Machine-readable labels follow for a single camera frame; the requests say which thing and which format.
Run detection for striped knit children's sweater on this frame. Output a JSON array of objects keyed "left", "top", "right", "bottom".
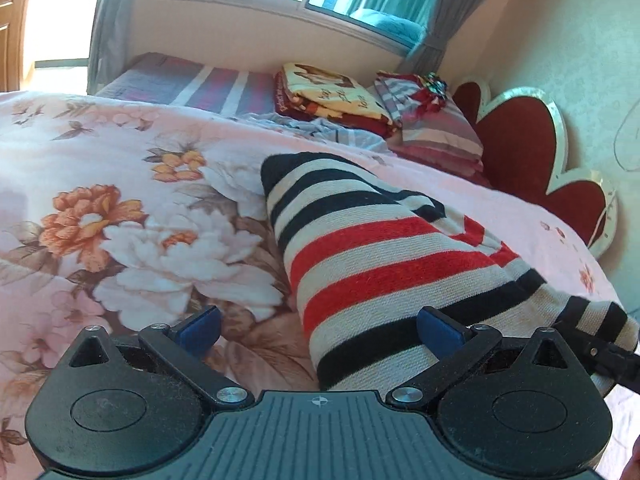
[{"left": 260, "top": 153, "right": 639, "bottom": 393}]

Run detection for pink floral quilt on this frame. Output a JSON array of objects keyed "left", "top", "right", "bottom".
[{"left": 1, "top": 92, "right": 622, "bottom": 479}]

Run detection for striped red grey pillow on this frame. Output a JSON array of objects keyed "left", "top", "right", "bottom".
[{"left": 374, "top": 86, "right": 488, "bottom": 185}]

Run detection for red white headboard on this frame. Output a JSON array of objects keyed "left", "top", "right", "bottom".
[{"left": 452, "top": 77, "right": 618, "bottom": 258}]

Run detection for light blue crumpled cloth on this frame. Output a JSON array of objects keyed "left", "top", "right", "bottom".
[{"left": 233, "top": 112, "right": 390, "bottom": 154}]

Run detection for red ribbon ornament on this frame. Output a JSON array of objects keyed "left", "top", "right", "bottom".
[{"left": 374, "top": 72, "right": 448, "bottom": 117}]

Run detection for striped grey purple bedsheet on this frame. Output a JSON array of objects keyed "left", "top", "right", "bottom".
[{"left": 96, "top": 52, "right": 276, "bottom": 117}]

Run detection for yellow red folded blanket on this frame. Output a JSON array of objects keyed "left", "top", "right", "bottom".
[{"left": 274, "top": 63, "right": 398, "bottom": 139}]

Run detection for grey left curtain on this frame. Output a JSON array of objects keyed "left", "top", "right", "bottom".
[{"left": 87, "top": 0, "right": 132, "bottom": 94}]

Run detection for grey curtain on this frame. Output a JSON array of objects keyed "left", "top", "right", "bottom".
[
  {"left": 397, "top": 0, "right": 484, "bottom": 74},
  {"left": 87, "top": 0, "right": 132, "bottom": 94}
]

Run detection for grey right curtain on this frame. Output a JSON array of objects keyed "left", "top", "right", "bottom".
[{"left": 397, "top": 0, "right": 484, "bottom": 74}]

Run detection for brown wooden door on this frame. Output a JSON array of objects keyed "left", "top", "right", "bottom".
[{"left": 1, "top": 0, "right": 28, "bottom": 92}]

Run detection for white wall cable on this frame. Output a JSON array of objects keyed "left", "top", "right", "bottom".
[{"left": 613, "top": 104, "right": 640, "bottom": 174}]

